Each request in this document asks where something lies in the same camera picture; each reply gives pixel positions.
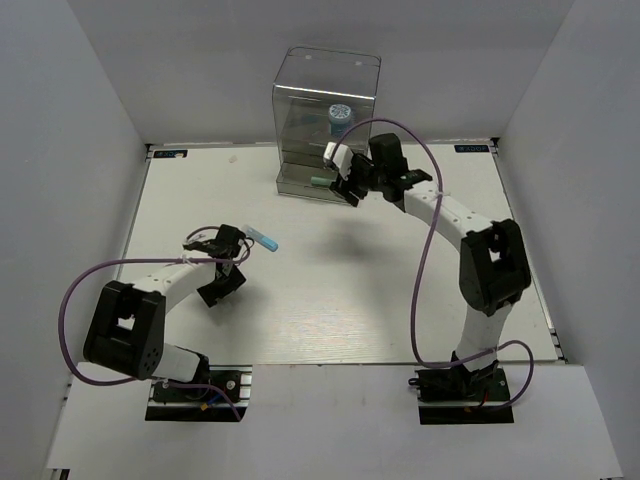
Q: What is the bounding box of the blue highlighter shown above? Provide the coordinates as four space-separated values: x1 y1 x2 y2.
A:
241 225 279 252

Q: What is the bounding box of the green highlighter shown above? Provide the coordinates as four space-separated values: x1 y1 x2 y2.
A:
310 176 332 188

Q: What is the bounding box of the blue white round tape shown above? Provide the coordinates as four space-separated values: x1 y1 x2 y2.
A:
328 103 353 137

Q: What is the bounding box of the clear plastic drawer organizer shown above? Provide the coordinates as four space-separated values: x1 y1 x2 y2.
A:
272 46 381 203

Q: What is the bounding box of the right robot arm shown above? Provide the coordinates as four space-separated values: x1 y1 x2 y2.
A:
323 133 531 399

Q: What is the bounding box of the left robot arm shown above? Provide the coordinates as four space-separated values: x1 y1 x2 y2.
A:
83 224 247 399

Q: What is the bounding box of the left blue corner label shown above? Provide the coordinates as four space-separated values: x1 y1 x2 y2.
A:
153 149 188 159

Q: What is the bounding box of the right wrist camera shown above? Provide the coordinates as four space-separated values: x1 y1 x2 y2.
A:
323 142 354 180

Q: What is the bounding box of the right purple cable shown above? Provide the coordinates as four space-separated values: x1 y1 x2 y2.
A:
332 117 535 412

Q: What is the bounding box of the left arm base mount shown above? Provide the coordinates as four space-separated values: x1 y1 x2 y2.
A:
145 366 253 423

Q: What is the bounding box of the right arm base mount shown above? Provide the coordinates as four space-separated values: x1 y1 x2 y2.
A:
408 368 514 426

